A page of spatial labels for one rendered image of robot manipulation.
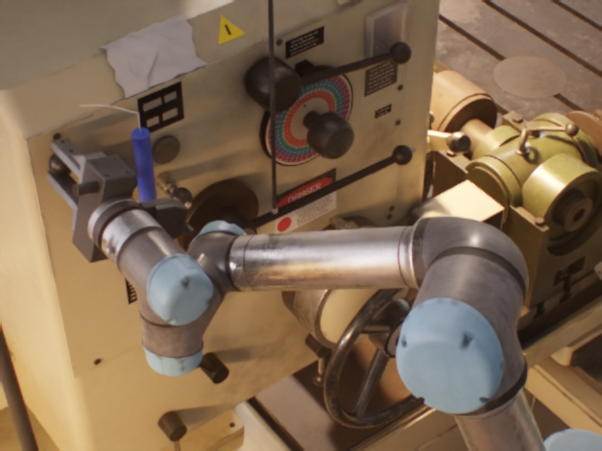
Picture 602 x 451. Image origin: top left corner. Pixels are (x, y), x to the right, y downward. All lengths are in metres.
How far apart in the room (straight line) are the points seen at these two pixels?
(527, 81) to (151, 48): 1.66
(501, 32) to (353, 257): 1.98
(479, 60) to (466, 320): 2.02
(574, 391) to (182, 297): 1.57
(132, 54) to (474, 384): 0.71
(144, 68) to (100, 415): 0.66
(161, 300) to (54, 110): 0.36
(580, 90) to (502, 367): 1.95
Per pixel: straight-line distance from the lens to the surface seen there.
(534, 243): 2.46
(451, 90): 2.63
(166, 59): 1.71
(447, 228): 1.40
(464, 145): 2.17
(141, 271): 1.44
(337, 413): 2.04
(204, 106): 1.76
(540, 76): 3.22
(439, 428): 3.01
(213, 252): 1.57
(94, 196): 1.53
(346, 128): 1.84
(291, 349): 2.28
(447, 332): 1.27
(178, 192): 1.75
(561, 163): 2.47
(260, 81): 1.75
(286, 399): 2.87
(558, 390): 2.85
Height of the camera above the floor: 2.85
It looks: 43 degrees down
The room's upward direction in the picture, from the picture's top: straight up
